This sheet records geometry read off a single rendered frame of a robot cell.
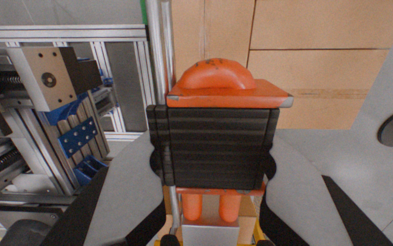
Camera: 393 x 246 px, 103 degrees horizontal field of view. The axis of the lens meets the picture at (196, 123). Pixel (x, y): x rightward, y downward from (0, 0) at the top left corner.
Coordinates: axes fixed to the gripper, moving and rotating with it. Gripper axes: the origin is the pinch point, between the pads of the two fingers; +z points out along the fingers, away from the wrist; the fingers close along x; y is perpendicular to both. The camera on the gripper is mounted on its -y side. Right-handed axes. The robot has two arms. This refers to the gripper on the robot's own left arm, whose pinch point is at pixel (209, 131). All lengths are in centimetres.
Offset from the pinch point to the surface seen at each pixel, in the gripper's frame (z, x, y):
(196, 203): -0.6, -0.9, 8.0
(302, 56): 66, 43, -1
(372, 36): 67, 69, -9
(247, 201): 32, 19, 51
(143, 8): 120, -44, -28
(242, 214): 27, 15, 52
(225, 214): -0.6, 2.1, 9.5
